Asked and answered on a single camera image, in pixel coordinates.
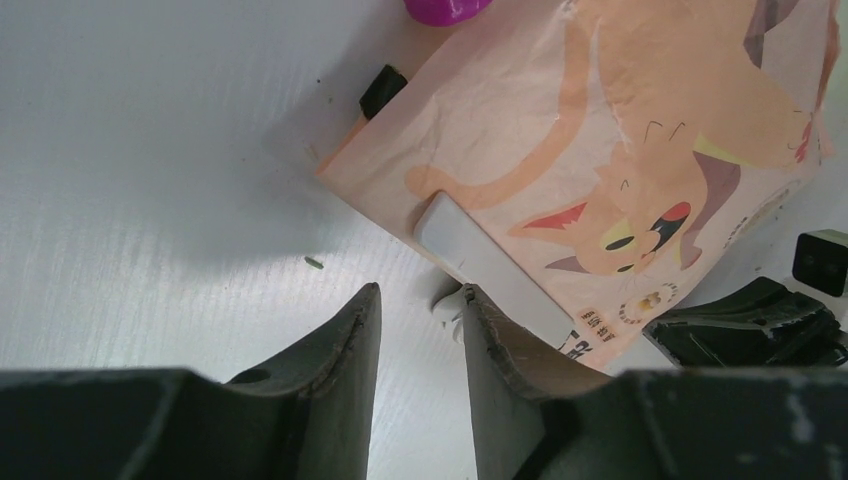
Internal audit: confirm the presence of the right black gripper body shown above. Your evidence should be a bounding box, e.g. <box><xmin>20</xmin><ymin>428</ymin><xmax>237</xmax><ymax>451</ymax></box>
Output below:
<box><xmin>792</xmin><ymin>229</ymin><xmax>847</xmax><ymax>298</ymax></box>

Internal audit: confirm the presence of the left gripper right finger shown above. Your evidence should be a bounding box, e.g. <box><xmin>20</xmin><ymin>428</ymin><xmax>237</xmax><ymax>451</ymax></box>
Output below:
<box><xmin>463</xmin><ymin>285</ymin><xmax>847</xmax><ymax>479</ymax></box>

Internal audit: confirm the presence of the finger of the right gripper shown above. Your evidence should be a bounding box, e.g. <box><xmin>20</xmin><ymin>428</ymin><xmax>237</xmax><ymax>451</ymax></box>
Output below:
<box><xmin>643</xmin><ymin>277</ymin><xmax>847</xmax><ymax>368</ymax></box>

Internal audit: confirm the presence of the magenta plastic scoop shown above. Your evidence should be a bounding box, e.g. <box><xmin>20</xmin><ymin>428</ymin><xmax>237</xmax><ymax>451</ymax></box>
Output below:
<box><xmin>403</xmin><ymin>0</ymin><xmax>492</xmax><ymax>28</ymax></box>

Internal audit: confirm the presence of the black sealing clip strip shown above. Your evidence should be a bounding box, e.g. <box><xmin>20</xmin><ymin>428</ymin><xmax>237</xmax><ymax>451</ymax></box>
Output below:
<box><xmin>413</xmin><ymin>192</ymin><xmax>580</xmax><ymax>350</ymax></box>

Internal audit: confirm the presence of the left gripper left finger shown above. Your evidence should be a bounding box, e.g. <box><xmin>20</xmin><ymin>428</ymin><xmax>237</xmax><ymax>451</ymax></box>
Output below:
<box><xmin>1</xmin><ymin>283</ymin><xmax>381</xmax><ymax>479</ymax></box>

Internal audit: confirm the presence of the pink cat litter bag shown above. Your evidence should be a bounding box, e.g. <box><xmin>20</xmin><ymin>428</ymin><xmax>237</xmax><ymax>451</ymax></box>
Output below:
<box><xmin>317</xmin><ymin>1</ymin><xmax>840</xmax><ymax>370</ymax></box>

